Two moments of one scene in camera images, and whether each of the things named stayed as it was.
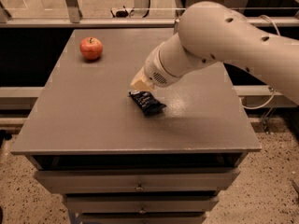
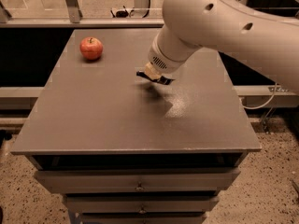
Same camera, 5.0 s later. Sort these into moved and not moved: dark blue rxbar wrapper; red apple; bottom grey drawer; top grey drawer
Moved: dark blue rxbar wrapper
Not moved: top grey drawer; red apple; bottom grey drawer
